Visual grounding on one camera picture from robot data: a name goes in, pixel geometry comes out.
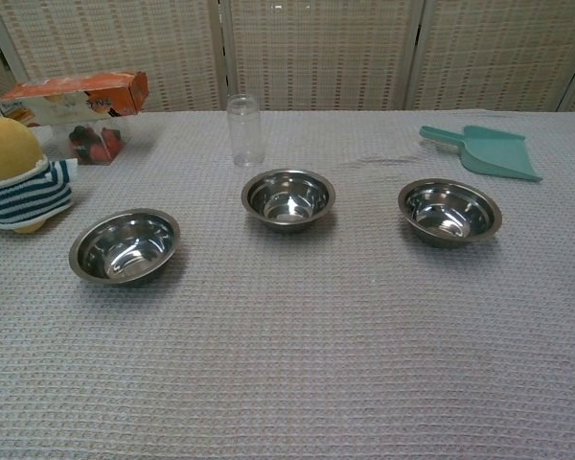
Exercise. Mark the yellow plush toy striped shirt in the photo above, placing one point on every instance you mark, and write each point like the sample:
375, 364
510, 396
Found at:
5, 148

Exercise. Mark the grey woven tablecloth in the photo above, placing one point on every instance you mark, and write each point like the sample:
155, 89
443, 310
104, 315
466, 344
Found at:
287, 359

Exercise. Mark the clear drinking glass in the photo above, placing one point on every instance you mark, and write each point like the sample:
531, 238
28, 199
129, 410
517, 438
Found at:
245, 139

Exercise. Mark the orange cardboard box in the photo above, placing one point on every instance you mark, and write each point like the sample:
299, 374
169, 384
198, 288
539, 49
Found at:
76, 88

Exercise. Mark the stainless steel bowl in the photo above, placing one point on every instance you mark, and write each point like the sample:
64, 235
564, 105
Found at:
124, 261
287, 201
450, 215

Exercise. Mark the teal plastic dustpan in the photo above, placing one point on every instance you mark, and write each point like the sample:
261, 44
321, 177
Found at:
493, 153

